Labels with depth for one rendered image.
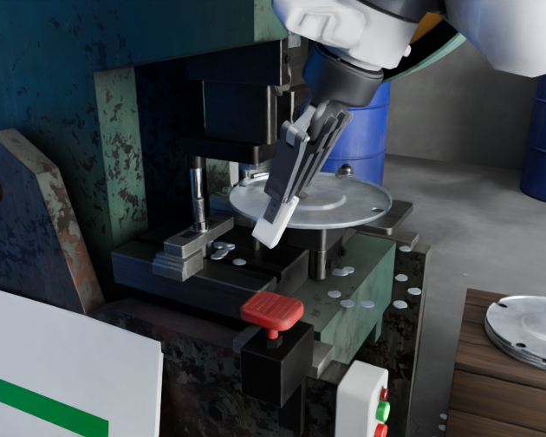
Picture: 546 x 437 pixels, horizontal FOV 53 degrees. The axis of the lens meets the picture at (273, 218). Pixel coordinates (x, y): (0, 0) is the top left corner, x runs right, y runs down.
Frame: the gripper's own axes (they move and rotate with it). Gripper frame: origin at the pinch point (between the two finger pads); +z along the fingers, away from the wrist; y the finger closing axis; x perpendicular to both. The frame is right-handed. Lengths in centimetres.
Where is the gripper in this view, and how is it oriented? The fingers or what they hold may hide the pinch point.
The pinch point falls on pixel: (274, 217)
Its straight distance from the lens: 63.0
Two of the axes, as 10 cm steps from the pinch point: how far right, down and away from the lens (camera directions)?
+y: 5.0, -3.1, 8.1
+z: -3.6, 7.7, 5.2
